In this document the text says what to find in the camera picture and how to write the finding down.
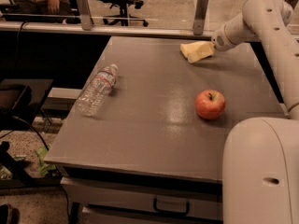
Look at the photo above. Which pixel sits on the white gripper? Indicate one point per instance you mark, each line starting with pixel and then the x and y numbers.
pixel 220 41

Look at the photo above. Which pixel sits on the yellow sponge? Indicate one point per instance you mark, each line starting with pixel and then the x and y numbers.
pixel 186 49

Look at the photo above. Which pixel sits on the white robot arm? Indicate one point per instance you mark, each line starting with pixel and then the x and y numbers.
pixel 259 171

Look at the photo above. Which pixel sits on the red apple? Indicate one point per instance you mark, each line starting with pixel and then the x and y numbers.
pixel 210 104

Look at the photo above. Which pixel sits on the clear plastic water bottle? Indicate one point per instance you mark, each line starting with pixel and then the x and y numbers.
pixel 94 94

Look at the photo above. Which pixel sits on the seated person in background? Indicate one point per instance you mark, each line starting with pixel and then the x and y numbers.
pixel 44 10

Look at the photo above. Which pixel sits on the black side table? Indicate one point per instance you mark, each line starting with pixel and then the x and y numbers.
pixel 21 100

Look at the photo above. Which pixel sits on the green wrapper on floor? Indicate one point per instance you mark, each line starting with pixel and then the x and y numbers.
pixel 47 170

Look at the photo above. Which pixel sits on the black shoe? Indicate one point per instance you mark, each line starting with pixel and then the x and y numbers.
pixel 6 213

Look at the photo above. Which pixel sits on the metal railing post middle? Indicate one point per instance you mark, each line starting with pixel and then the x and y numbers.
pixel 200 17

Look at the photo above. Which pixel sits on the metal railing post left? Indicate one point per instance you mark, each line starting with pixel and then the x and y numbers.
pixel 85 15

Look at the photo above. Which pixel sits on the grey drawer with black handle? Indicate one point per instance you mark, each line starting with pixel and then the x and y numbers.
pixel 116 203

